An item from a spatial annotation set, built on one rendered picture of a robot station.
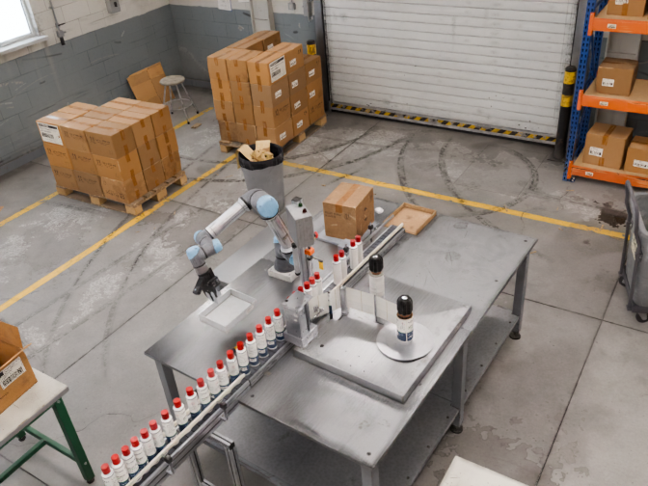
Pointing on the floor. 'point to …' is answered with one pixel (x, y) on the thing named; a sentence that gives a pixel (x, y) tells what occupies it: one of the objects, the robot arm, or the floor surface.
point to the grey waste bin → (267, 181)
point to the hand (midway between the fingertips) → (215, 303)
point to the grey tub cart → (631, 276)
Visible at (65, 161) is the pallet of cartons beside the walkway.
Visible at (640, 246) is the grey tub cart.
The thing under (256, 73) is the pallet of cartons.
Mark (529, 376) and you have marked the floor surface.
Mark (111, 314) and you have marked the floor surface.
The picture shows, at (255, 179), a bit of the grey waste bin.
